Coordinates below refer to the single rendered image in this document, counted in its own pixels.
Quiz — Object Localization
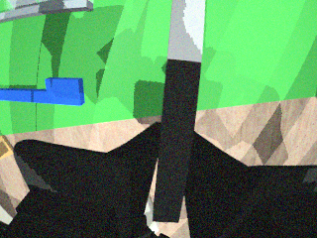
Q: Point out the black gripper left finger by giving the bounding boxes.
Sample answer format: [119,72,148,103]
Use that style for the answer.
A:
[13,122,159,238]

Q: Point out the green putting mat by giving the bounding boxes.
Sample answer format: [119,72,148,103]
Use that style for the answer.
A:
[0,0,317,136]

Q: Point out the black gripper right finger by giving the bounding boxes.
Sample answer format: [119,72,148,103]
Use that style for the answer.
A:
[183,132,317,238]

